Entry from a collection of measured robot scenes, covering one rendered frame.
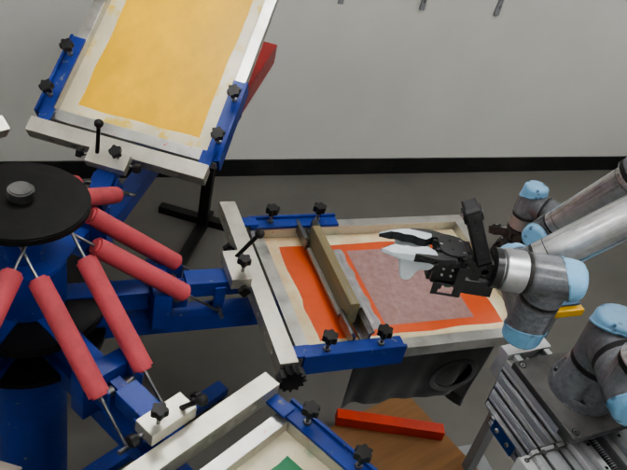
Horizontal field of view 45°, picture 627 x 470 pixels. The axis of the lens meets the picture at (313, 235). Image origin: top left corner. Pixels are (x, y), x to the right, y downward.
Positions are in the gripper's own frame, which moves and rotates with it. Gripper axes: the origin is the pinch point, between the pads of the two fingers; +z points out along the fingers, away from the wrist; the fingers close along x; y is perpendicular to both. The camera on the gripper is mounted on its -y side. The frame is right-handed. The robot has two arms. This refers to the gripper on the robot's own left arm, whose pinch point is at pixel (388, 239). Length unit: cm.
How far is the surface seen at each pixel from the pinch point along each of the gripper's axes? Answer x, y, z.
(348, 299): 62, 54, -8
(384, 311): 72, 63, -22
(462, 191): 314, 127, -112
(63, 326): 25, 48, 59
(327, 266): 77, 54, -3
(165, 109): 122, 32, 54
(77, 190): 52, 29, 64
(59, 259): 48, 46, 67
